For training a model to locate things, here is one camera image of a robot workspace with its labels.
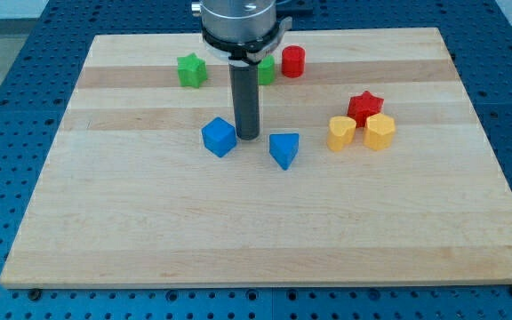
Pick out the black white tool mount ring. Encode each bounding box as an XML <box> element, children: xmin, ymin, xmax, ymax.
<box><xmin>202</xmin><ymin>16</ymin><xmax>292</xmax><ymax>67</ymax></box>

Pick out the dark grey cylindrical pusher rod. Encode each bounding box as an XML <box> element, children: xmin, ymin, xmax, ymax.
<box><xmin>229</xmin><ymin>65</ymin><xmax>260</xmax><ymax>140</ymax></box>

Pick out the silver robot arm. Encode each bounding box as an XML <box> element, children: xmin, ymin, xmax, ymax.
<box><xmin>191</xmin><ymin>0</ymin><xmax>292</xmax><ymax>140</ymax></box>

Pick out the green star block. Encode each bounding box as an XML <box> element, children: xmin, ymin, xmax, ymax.
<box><xmin>177</xmin><ymin>53</ymin><xmax>208</xmax><ymax>88</ymax></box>

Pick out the yellow heart block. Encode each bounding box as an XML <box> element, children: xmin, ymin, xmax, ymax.
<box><xmin>326</xmin><ymin>116</ymin><xmax>356</xmax><ymax>152</ymax></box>

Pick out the red star block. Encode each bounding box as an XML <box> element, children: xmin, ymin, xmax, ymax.
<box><xmin>347</xmin><ymin>91</ymin><xmax>384</xmax><ymax>127</ymax></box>

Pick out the green cylinder block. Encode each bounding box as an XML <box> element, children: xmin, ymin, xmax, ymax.
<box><xmin>258</xmin><ymin>55</ymin><xmax>276</xmax><ymax>85</ymax></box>

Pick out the red cylinder block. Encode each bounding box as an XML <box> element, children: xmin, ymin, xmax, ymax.
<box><xmin>281</xmin><ymin>45</ymin><xmax>306</xmax><ymax>78</ymax></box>

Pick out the blue cube block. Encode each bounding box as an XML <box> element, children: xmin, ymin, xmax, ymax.
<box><xmin>201</xmin><ymin>117</ymin><xmax>236</xmax><ymax>157</ymax></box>

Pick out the blue triangle block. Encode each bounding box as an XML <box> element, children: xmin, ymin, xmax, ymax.
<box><xmin>268</xmin><ymin>133</ymin><xmax>300</xmax><ymax>171</ymax></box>

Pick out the yellow hexagon block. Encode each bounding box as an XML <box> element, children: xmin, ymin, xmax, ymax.
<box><xmin>364</xmin><ymin>113</ymin><xmax>396</xmax><ymax>151</ymax></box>

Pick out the light wooden board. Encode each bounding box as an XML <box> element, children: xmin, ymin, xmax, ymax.
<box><xmin>0</xmin><ymin>28</ymin><xmax>512</xmax><ymax>289</ymax></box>

